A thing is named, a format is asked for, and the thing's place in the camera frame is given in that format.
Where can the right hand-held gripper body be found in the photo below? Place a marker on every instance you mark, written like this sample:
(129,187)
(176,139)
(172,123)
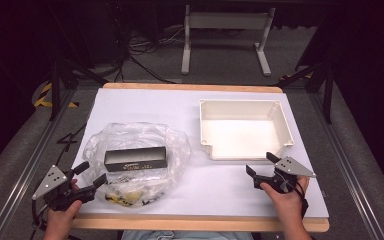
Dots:
(293,167)

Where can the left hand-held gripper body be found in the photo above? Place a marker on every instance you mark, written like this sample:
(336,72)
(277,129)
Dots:
(51,181)

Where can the white plastic bin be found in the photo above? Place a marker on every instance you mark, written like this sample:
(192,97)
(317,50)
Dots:
(243,136)

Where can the black cardboard box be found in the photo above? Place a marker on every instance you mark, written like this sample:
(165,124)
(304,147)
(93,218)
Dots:
(135,160)

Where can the clear plastic bag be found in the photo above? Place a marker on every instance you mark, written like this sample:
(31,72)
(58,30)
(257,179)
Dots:
(136,136)

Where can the person's left hand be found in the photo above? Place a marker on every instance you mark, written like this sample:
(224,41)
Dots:
(60,220)

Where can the person's right hand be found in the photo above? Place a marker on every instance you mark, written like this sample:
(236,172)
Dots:
(290,206)

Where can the yellow and black small parts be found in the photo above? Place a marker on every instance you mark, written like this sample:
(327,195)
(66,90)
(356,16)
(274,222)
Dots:
(126,198)

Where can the white paper sheet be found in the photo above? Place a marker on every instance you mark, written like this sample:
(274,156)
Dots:
(213,186)

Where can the yellow black hazard tape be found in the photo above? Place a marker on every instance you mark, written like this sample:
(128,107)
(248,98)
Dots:
(43,96)

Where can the person's light blue pants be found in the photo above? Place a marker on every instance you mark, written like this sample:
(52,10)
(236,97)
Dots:
(186,235)

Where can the aluminium rail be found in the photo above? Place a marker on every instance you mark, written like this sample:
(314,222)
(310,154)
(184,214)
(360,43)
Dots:
(20,176)
(346,166)

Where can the white metal stand frame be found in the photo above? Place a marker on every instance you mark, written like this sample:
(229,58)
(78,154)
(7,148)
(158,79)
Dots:
(228,20)

